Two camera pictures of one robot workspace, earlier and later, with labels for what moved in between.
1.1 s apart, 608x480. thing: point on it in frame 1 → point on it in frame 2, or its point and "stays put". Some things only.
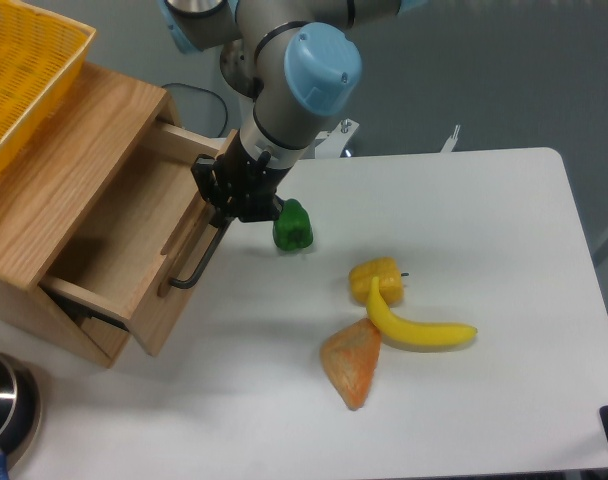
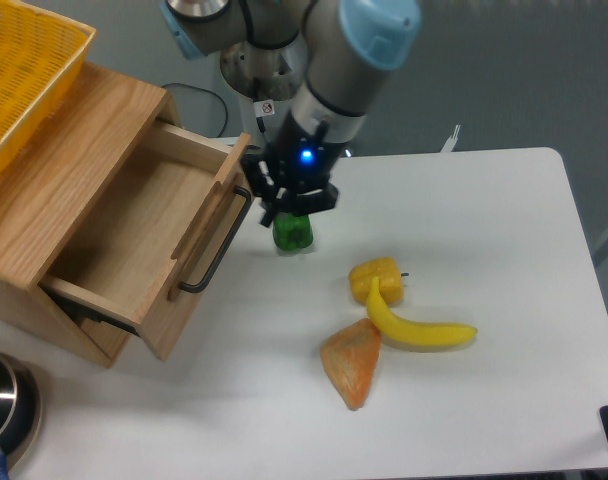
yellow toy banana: x=409 y=330 stays put
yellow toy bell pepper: x=390 y=281 stays put
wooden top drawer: x=137 y=253 stays put
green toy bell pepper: x=293 y=229 stays put
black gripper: x=242 y=184 → x=301 y=157
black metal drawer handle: x=221 y=224 → x=238 y=222
